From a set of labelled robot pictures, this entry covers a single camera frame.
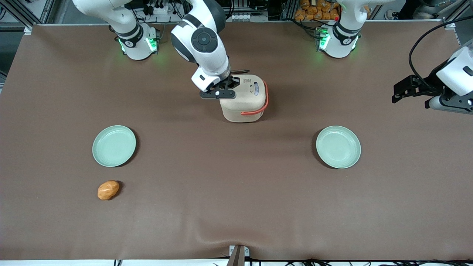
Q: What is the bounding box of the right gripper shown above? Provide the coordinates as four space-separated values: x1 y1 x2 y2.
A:
191 66 241 100

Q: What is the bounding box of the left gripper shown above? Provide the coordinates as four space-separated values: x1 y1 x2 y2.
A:
392 47 473 103

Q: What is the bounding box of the beige rice cooker orange handle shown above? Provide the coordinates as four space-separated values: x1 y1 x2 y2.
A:
220 74 269 123

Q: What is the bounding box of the black electronics box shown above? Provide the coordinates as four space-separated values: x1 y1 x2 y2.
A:
225 0 269 21

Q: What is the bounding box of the pale green round plate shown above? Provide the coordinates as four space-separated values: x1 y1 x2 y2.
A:
316 126 362 169
92 125 137 168

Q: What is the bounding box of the white power strip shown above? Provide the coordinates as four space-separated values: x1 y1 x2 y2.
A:
145 2 174 16

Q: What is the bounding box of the brown table mat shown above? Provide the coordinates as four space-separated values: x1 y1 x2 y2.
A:
0 23 473 261

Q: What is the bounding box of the bag of orange bread rolls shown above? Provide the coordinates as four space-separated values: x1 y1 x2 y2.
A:
295 0 340 21

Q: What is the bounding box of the brown potato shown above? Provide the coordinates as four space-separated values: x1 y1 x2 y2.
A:
97 180 120 201

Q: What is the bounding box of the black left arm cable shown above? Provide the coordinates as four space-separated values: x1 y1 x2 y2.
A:
408 16 473 89

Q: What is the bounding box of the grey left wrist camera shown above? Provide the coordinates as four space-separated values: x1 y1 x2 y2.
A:
425 95 473 114

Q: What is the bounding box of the grey metal table bracket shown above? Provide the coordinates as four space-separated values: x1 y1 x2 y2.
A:
229 245 250 266

